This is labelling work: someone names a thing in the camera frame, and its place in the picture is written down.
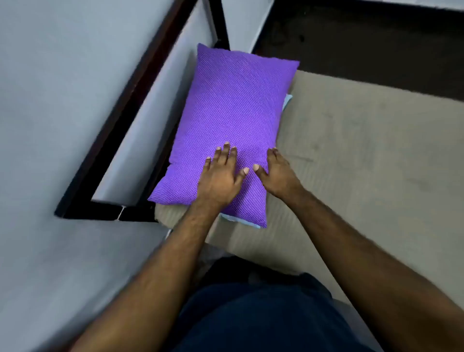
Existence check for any light blue pillow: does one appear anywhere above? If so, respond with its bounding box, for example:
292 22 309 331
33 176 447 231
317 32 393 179
218 93 293 230

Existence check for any purple dotted pillow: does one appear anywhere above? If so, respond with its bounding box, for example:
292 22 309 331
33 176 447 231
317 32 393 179
147 43 301 229

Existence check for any person's left hand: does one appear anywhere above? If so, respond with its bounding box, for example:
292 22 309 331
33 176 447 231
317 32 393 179
195 142 250 210

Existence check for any person's right forearm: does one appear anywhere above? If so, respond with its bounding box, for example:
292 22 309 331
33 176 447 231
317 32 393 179
286 187 464 352

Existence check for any person's navy blue shirt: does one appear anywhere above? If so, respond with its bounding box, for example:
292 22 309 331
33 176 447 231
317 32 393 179
163 272 377 352

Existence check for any person's left forearm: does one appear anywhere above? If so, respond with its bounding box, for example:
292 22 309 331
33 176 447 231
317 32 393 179
71 201 236 352

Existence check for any person's right hand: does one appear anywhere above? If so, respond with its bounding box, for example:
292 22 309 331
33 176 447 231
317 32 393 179
253 147 305 201

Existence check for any beige striped bed sheet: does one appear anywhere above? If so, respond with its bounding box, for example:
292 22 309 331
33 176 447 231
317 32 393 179
155 70 464 309

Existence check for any dark wooden bed frame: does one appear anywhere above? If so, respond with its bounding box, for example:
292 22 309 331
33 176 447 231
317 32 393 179
54 0 230 222

